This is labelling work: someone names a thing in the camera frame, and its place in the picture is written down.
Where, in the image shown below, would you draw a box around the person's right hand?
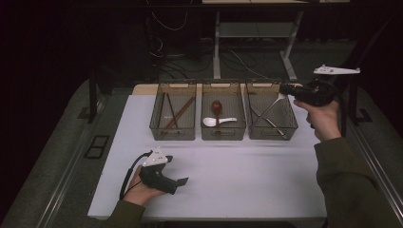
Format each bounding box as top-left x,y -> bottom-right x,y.
293,99 -> 342,143

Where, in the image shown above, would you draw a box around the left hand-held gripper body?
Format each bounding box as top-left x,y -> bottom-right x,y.
138,147 -> 179,195

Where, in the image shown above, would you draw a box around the white-legged desk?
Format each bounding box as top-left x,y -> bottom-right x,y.
201,0 -> 351,82

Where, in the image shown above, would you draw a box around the brown wooden chopstick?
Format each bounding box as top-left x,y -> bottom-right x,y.
164,96 -> 197,131
161,98 -> 195,136

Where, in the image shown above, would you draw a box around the brown wooden spoon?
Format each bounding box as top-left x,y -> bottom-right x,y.
211,100 -> 223,137

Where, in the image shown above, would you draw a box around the hanging white cable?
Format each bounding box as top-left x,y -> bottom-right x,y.
151,10 -> 188,32

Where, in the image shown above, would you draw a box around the black metal stand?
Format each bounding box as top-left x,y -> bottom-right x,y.
347,79 -> 374,125
77,67 -> 106,124

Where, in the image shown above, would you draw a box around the metal forks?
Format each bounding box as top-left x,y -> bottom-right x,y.
249,105 -> 289,141

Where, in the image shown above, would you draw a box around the person's left hand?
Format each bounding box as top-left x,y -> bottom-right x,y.
122,165 -> 166,207

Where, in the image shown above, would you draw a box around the white ceramic spoon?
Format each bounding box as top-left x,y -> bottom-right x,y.
202,117 -> 239,128

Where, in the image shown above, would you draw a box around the metal floor rail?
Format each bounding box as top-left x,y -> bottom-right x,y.
343,110 -> 403,219
36,98 -> 107,228

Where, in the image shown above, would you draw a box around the tangle of black floor cables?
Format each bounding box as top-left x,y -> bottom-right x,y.
146,31 -> 259,80

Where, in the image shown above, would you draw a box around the metal fork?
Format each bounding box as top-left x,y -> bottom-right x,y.
251,92 -> 287,128

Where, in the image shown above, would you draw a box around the left hand-held gripper cable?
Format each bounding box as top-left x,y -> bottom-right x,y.
119,151 -> 154,201

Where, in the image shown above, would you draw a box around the white floor cable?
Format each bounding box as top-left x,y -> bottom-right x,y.
228,48 -> 270,80

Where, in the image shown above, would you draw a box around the black chopstick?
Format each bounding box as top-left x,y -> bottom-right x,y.
166,92 -> 179,129
157,92 -> 166,130

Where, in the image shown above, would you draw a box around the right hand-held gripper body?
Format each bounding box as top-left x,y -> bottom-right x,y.
294,64 -> 361,107

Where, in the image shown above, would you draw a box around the smoky transparent plastic basket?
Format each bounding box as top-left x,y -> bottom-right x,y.
245,81 -> 299,141
201,83 -> 247,142
149,83 -> 198,142

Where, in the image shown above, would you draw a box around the black floor outlet frame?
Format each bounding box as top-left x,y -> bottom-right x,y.
84,135 -> 110,160

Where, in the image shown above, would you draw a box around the white table mat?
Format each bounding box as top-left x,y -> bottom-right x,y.
87,93 -> 329,221

